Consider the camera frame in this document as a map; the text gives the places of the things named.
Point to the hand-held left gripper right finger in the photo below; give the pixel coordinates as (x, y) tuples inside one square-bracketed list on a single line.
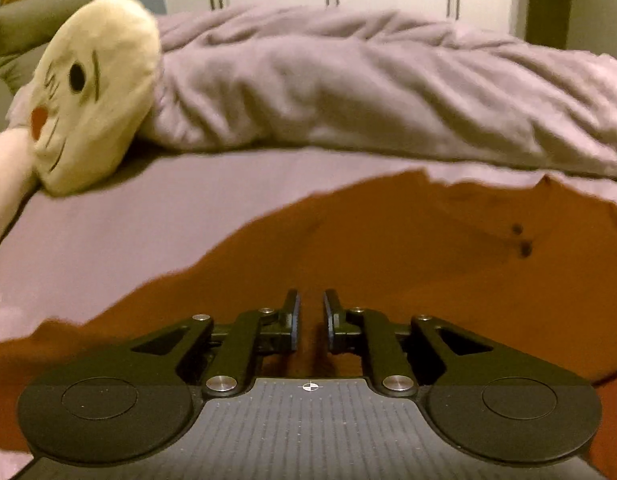
[(329, 320)]

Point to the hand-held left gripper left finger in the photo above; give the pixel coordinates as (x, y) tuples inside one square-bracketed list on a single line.
[(294, 320)]

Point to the orange-brown shirt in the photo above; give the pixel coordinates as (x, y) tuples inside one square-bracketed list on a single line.
[(388, 240)]

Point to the lilac bed sheet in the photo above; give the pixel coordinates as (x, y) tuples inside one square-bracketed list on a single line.
[(138, 220)]

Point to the lilac crumpled duvet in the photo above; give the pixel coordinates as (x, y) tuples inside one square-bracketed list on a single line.
[(338, 85)]

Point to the cream plush toy with face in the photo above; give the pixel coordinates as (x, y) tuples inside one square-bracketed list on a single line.
[(103, 100)]

